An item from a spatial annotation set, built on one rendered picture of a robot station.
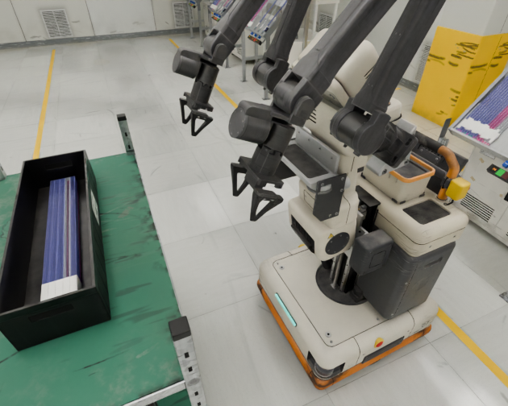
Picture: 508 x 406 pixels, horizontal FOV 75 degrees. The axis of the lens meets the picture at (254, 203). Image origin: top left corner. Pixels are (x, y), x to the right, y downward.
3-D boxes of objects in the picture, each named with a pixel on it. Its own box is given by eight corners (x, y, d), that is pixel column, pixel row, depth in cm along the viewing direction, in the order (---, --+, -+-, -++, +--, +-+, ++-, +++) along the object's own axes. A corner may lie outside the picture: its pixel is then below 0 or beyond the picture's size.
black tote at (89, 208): (111, 320, 69) (95, 286, 63) (18, 351, 64) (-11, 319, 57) (96, 179, 111) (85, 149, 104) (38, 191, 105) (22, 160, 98)
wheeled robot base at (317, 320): (350, 250, 210) (358, 221, 194) (430, 335, 165) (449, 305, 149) (254, 287, 187) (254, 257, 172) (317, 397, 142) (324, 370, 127)
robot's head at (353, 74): (345, 59, 101) (322, 21, 91) (395, 80, 86) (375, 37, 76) (312, 96, 104) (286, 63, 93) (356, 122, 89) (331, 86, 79)
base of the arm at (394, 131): (420, 139, 77) (384, 119, 86) (405, 125, 72) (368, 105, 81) (395, 169, 80) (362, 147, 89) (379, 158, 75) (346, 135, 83)
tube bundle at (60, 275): (82, 312, 70) (77, 303, 67) (45, 325, 67) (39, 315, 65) (78, 184, 106) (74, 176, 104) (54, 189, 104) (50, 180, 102)
